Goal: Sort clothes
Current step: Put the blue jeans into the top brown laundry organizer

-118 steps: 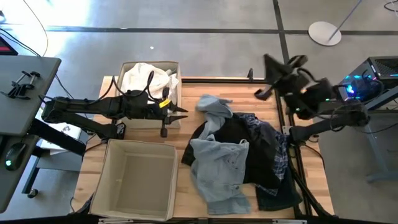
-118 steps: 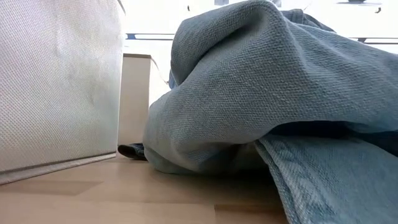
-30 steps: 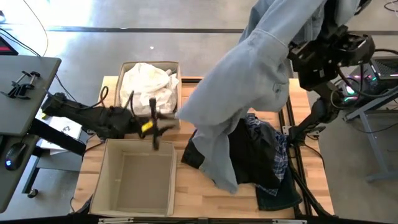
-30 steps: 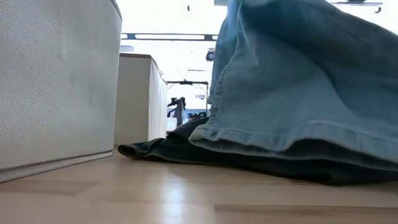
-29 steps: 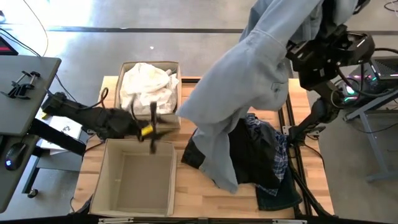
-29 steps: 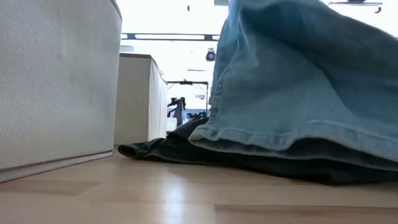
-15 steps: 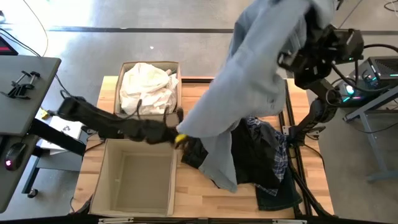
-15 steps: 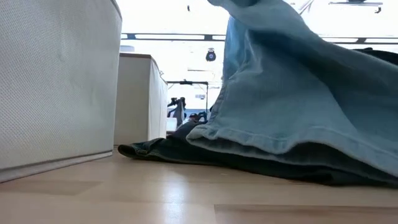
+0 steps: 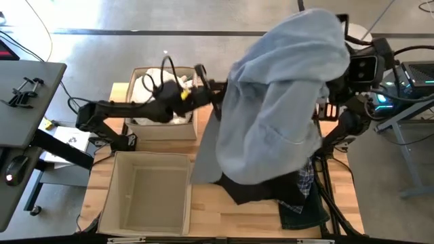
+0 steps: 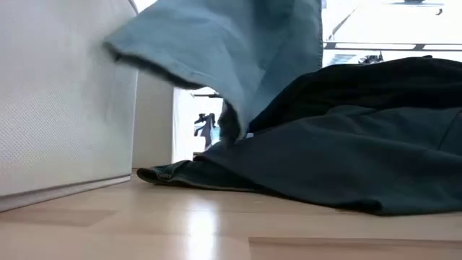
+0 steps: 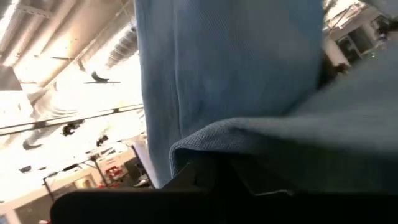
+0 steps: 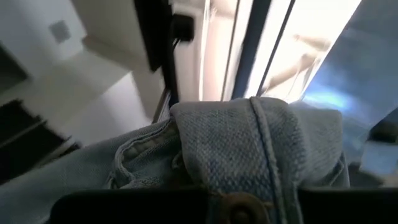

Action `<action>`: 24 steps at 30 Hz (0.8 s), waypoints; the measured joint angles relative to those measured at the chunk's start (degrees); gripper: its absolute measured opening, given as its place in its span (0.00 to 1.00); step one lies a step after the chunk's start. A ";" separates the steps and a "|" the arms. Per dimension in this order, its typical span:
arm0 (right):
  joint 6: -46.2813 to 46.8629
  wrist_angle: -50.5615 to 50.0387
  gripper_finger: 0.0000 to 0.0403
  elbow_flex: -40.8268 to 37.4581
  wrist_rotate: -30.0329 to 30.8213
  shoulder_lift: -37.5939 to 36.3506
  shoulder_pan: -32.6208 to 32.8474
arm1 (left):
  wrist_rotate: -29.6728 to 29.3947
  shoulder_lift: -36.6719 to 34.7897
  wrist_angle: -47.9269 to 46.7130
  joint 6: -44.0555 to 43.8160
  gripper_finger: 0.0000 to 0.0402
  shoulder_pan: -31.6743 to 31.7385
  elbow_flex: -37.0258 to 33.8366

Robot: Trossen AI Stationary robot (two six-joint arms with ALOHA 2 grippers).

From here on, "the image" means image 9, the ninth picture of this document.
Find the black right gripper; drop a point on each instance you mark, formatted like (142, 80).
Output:
(339, 89)

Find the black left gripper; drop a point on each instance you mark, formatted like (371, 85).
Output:
(200, 96)

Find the light blue denim garment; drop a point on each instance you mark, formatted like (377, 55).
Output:
(281, 101)

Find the white lace garment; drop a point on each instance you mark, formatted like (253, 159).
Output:
(140, 91)

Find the black garment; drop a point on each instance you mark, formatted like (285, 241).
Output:
(257, 193)

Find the dark green denim jeans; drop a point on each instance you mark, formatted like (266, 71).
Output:
(305, 217)

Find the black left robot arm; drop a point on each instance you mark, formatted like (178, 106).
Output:
(129, 110)

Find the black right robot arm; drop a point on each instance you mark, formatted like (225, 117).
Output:
(349, 125)

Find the yellow tag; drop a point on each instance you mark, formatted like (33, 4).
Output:
(184, 95)

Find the white round stool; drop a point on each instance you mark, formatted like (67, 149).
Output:
(359, 32)

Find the beige fabric storage bin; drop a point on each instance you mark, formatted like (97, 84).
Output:
(149, 196)
(162, 132)

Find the black computer box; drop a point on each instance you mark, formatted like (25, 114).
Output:
(420, 72)

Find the blue plaid shirt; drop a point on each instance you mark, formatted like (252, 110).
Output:
(305, 181)

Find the white paper box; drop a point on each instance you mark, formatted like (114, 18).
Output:
(71, 139)

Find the yellow connector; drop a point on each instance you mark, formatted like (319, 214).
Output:
(49, 124)

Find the black clamp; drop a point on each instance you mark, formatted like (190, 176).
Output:
(18, 100)
(28, 86)

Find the grey side desk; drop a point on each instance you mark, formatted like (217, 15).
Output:
(30, 115)

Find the black device red stripe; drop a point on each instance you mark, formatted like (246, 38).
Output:
(6, 51)

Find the black computer mouse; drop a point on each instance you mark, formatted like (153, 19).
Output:
(15, 169)

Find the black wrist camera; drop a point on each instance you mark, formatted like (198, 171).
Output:
(363, 67)

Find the grey table leg frame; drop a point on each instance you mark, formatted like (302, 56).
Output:
(406, 156)

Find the aluminium rail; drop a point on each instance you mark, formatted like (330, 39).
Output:
(169, 241)

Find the black desk leg frame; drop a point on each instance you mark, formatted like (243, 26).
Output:
(61, 149)

